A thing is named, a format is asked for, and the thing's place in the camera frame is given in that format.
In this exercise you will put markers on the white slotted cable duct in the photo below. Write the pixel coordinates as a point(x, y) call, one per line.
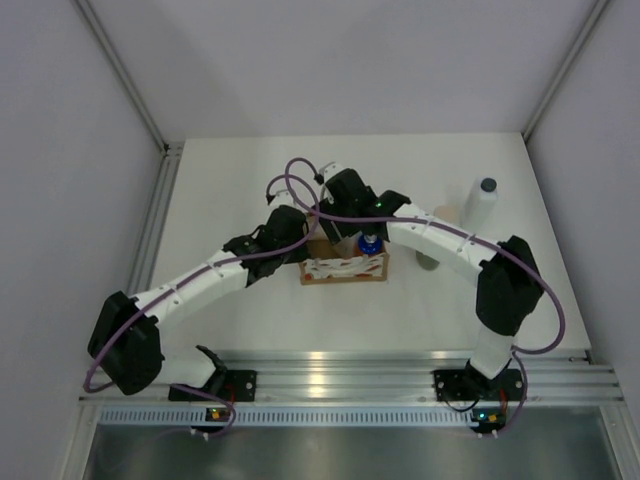
point(202, 416)

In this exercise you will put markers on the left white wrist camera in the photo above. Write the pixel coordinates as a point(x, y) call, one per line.
point(282, 197)

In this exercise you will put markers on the grey pump bottle beige top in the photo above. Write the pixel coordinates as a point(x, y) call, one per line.
point(446, 213)

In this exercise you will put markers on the patterned canvas bag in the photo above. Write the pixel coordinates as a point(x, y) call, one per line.
point(325, 267)

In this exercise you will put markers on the large white bottle grey cap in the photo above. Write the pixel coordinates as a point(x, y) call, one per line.
point(479, 203)

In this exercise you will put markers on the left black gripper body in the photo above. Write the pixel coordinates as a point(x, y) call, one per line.
point(296, 254)

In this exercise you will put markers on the small white bottle grey cap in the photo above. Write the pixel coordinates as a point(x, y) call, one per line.
point(345, 248)

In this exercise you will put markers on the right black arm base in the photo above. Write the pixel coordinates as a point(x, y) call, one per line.
point(465, 385)

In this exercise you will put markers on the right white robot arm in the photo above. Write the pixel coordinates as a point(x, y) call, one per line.
point(503, 273)

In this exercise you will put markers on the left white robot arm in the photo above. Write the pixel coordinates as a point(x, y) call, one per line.
point(127, 342)

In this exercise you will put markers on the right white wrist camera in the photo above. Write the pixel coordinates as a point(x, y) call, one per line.
point(330, 170)

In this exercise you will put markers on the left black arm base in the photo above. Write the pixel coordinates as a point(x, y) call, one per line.
point(239, 386)

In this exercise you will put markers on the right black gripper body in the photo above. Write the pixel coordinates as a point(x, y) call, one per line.
point(345, 228)

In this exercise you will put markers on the right aluminium frame post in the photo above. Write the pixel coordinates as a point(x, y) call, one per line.
point(568, 61)

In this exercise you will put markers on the aluminium mounting rail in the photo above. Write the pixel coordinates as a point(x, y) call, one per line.
point(388, 378)

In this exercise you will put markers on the left aluminium frame post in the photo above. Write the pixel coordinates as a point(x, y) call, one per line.
point(97, 30)

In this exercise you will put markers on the aluminium frame post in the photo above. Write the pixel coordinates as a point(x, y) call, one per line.
point(568, 61)
point(97, 30)

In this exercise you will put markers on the orange bottle blue cap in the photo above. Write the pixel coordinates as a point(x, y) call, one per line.
point(369, 244)

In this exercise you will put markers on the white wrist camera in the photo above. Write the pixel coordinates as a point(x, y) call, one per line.
point(282, 197)
point(330, 170)

